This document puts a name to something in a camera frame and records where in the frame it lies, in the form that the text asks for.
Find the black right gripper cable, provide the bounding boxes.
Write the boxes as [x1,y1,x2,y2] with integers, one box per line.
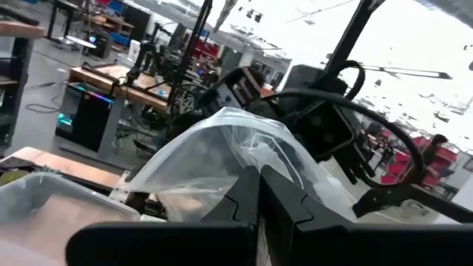
[258,88,426,190]

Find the person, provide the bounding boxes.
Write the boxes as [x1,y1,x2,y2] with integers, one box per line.
[421,133,450,182]

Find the grey metal shelf cart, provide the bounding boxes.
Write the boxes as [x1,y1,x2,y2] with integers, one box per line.
[0,18,46,158]

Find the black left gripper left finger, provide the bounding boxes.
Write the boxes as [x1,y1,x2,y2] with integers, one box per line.
[65,165,260,266]

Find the clear plastic bag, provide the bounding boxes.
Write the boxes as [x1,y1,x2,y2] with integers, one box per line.
[128,106,358,223]

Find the wooden workbench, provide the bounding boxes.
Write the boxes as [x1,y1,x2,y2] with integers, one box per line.
[68,63,174,112]

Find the clear plastic bin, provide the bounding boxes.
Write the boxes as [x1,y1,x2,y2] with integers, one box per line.
[0,171,142,266]

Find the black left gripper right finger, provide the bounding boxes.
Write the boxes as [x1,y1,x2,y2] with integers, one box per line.
[260,165,473,266]

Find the black computer tower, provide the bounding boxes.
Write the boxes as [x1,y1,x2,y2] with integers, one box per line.
[55,83,116,153]

